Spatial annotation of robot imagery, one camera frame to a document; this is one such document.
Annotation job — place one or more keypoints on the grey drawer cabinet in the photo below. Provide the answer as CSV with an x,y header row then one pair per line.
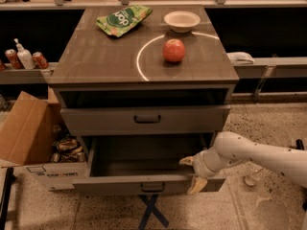
x,y
100,71

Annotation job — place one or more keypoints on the grey drawer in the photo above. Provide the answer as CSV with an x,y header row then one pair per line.
x,y
145,120
140,164

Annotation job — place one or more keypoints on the red soda can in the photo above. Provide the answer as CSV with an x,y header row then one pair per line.
x,y
40,60
11,55

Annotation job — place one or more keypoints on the red soda can right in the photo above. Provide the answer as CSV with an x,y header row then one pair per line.
x,y
40,60

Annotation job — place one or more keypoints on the red soda can left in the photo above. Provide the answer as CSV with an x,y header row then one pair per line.
x,y
11,55

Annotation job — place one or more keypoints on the green chip bag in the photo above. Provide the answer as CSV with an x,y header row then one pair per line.
x,y
124,20

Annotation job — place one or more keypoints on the white paper bowl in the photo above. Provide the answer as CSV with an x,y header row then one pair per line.
x,y
181,21

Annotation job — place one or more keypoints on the folded white cloth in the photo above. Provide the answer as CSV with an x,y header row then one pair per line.
x,y
240,58

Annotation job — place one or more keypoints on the red apple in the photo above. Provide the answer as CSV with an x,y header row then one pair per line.
x,y
173,50

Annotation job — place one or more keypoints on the black pole left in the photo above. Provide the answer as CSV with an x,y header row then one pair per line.
x,y
5,198

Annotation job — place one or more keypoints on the blue tape X mark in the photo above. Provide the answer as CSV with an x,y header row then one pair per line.
x,y
151,209

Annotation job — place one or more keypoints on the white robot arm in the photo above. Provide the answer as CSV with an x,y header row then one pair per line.
x,y
230,149

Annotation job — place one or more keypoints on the white pump bottle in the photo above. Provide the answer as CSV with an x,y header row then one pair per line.
x,y
24,56

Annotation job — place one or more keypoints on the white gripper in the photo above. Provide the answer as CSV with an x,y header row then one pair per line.
x,y
200,165

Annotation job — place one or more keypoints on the snack packets in box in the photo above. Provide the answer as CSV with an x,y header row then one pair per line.
x,y
67,150

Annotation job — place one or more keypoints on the open cardboard box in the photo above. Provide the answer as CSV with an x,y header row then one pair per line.
x,y
27,139

